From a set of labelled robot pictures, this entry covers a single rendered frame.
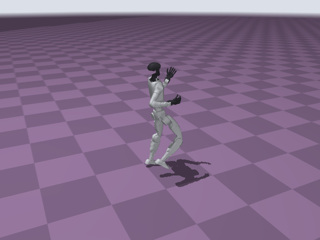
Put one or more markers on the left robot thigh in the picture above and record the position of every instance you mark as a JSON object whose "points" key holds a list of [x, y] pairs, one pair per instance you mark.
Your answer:
{"points": [[158, 128]]}

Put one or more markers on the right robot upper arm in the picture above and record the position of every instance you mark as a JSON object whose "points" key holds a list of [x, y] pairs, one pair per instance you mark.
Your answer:
{"points": [[157, 90]]}

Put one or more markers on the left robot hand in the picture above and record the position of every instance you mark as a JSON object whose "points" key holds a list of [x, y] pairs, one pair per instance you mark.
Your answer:
{"points": [[170, 74]]}

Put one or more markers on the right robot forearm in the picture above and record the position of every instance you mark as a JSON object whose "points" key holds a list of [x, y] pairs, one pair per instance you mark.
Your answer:
{"points": [[161, 104]]}

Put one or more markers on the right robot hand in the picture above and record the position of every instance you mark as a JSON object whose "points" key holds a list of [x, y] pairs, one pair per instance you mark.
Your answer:
{"points": [[175, 101]]}

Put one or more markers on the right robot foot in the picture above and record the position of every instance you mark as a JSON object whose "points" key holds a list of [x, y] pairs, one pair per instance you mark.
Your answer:
{"points": [[159, 162]]}

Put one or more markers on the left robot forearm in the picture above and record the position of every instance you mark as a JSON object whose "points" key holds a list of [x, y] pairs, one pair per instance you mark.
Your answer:
{"points": [[165, 83]]}

